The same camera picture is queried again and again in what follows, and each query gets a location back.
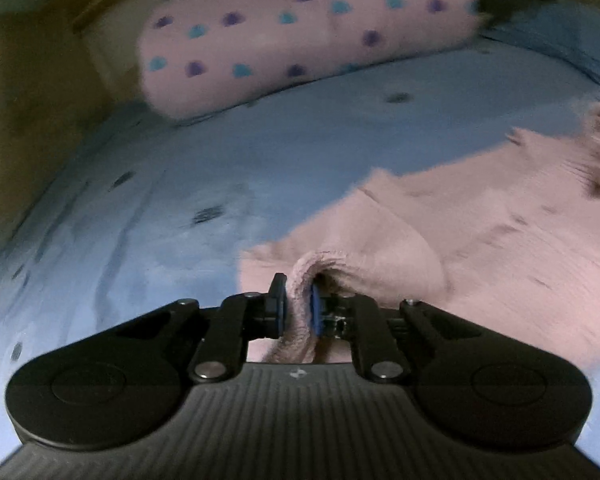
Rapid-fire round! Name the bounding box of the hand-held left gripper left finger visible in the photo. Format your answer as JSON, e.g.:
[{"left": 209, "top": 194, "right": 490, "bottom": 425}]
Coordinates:
[{"left": 114, "top": 273, "right": 288, "bottom": 384}]

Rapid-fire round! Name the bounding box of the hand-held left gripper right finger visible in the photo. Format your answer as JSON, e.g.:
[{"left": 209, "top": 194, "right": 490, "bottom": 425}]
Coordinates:
[{"left": 310, "top": 283, "right": 484, "bottom": 384}]

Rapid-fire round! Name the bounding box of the pink knitted sweater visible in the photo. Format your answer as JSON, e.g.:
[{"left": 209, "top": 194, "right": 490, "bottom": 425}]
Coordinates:
[{"left": 239, "top": 102, "right": 600, "bottom": 387}]

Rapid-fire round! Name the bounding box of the blue floral bed sheet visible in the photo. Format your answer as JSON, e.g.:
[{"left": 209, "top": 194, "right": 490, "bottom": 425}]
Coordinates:
[{"left": 0, "top": 2, "right": 600, "bottom": 474}]

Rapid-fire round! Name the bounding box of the pink heart print pillow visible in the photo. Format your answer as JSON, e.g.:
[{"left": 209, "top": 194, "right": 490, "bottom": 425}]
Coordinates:
[{"left": 139, "top": 0, "right": 483, "bottom": 121}]

